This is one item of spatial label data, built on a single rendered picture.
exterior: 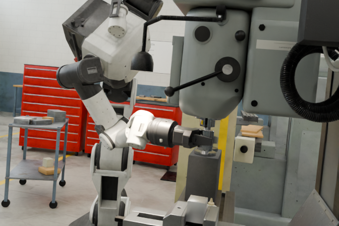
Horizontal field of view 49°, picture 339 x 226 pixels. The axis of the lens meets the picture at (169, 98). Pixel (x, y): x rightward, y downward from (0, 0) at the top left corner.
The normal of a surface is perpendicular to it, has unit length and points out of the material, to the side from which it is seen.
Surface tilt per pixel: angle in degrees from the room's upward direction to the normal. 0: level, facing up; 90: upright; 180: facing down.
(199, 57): 90
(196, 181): 90
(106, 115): 88
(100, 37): 58
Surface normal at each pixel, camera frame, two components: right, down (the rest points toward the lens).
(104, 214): 0.01, 0.30
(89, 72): 0.77, -0.14
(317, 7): -0.18, 0.04
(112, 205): 0.10, -0.86
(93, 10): 0.07, -0.48
